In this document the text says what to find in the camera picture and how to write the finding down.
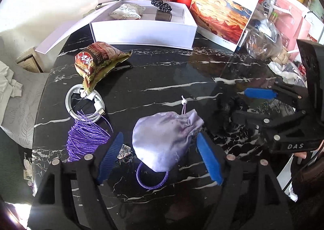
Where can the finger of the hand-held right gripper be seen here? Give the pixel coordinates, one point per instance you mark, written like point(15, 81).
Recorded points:
point(259, 93)
point(253, 118)

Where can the small dark translucent box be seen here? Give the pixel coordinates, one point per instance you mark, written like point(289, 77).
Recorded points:
point(163, 15)

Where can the white cardboard box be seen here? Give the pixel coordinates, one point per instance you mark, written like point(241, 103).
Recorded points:
point(141, 34)

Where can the white pastry snack packet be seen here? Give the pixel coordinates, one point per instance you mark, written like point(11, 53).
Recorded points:
point(127, 11)

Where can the brown peanut snack packet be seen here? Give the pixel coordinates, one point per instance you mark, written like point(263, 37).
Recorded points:
point(98, 61)

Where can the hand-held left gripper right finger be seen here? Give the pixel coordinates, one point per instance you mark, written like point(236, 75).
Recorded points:
point(208, 159)

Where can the purple tassel charm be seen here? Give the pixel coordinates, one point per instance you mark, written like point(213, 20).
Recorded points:
point(83, 141)

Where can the grey upholstered chair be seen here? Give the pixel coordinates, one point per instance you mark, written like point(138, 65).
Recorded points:
point(22, 113)

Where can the wooden crate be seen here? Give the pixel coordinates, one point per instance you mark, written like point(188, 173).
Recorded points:
point(30, 63)

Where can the white paper bag sunset print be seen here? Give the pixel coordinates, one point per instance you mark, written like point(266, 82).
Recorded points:
point(222, 15)

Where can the person's right hand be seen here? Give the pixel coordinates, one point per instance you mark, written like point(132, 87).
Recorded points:
point(301, 156)

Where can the crumpled white tissue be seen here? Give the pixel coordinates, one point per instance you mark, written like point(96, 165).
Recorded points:
point(286, 74)

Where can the grey garment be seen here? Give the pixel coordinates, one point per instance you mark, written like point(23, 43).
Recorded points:
point(7, 80)

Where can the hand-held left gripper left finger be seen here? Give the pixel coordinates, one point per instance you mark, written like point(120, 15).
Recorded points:
point(111, 154)

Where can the person's right forearm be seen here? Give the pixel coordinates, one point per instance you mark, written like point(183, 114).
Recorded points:
point(308, 182)

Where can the black polka-dot scrunchie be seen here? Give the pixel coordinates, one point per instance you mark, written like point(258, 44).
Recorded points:
point(160, 5)

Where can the pink shopping bag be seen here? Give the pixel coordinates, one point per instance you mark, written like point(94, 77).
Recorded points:
point(307, 27)
point(288, 17)

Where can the clear plastic bag of food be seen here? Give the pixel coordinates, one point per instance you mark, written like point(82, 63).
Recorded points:
point(265, 43)

